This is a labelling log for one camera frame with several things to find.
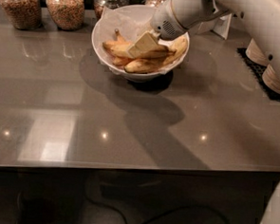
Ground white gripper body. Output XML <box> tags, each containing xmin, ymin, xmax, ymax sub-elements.
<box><xmin>150</xmin><ymin>0</ymin><xmax>229</xmax><ymax>41</ymax></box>

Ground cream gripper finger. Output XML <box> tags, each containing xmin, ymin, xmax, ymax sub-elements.
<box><xmin>127</xmin><ymin>31</ymin><xmax>169</xmax><ymax>59</ymax></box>

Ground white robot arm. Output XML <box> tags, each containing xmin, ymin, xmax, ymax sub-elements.
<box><xmin>150</xmin><ymin>0</ymin><xmax>280</xmax><ymax>224</ymax></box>

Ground white paper bowl liner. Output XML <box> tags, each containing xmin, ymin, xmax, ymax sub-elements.
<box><xmin>93</xmin><ymin>4</ymin><xmax>188</xmax><ymax>81</ymax></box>

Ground front curved yellow banana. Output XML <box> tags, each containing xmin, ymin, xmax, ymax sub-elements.
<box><xmin>124</xmin><ymin>36</ymin><xmax>188</xmax><ymax>74</ymax></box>

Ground white ceramic bowl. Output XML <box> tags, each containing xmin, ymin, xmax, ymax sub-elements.
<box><xmin>88</xmin><ymin>2</ymin><xmax>192</xmax><ymax>86</ymax></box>

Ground lower small yellow banana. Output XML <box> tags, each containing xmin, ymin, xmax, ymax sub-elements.
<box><xmin>113</xmin><ymin>56</ymin><xmax>132</xmax><ymax>66</ymax></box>

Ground white sign stand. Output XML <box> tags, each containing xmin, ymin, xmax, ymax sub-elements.
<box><xmin>197</xmin><ymin>14</ymin><xmax>233</xmax><ymax>39</ymax></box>

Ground black rubber mat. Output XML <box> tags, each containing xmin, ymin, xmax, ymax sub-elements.
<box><xmin>237</xmin><ymin>47</ymin><xmax>280</xmax><ymax>102</ymax></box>

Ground right stack paper bowls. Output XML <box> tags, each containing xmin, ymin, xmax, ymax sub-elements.
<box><xmin>262</xmin><ymin>64</ymin><xmax>280</xmax><ymax>94</ymax></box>

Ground far left grain jar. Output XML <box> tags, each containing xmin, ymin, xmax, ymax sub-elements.
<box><xmin>0</xmin><ymin>0</ymin><xmax>42</xmax><ymax>30</ymax></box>

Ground black floor cable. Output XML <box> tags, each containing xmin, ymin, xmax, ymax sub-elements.
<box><xmin>75</xmin><ymin>196</ymin><xmax>237</xmax><ymax>224</ymax></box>

